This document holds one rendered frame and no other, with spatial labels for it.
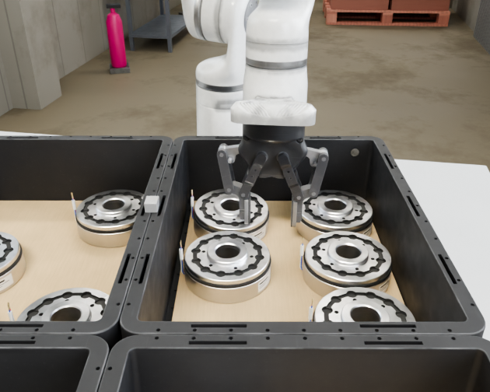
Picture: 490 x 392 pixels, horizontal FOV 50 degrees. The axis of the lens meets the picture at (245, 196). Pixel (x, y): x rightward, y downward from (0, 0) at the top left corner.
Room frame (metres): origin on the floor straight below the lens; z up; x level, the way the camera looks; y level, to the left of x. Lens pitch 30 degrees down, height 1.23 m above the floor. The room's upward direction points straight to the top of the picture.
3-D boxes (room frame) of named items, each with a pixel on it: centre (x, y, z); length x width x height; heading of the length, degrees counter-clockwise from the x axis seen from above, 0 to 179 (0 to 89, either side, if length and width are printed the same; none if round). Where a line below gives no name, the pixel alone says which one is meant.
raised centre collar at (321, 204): (0.62, -0.12, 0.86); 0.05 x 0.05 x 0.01
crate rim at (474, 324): (0.51, -0.05, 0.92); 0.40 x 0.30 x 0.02; 0
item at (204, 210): (0.62, 0.02, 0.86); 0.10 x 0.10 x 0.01
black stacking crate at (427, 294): (0.51, -0.05, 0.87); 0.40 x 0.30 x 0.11; 0
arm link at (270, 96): (0.58, -0.03, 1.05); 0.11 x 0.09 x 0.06; 175
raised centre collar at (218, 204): (0.62, 0.02, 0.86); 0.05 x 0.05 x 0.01
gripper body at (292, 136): (0.59, -0.03, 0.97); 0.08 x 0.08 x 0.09
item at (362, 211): (0.62, -0.12, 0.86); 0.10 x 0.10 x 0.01
